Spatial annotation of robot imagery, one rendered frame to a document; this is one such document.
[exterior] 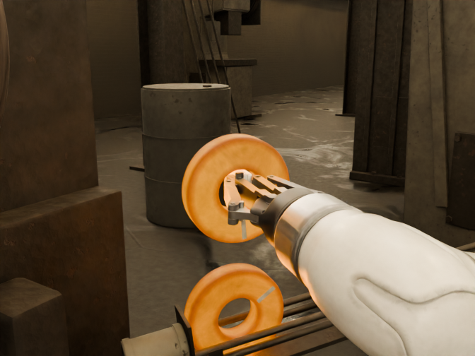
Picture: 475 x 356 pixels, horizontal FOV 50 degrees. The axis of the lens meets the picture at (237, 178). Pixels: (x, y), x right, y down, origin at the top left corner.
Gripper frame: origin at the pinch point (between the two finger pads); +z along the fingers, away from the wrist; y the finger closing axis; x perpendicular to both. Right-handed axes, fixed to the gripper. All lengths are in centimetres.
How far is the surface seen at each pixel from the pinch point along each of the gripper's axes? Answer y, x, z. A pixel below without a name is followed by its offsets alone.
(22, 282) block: -29.3, -12.5, 2.9
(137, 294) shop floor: 11, -100, 147
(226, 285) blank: -1.9, -16.0, -1.1
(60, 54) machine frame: -21.2, 15.9, 21.2
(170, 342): -10.7, -23.3, -1.7
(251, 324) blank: 2.5, -24.0, -0.6
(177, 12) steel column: 101, 30, 398
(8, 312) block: -30.9, -12.3, -4.6
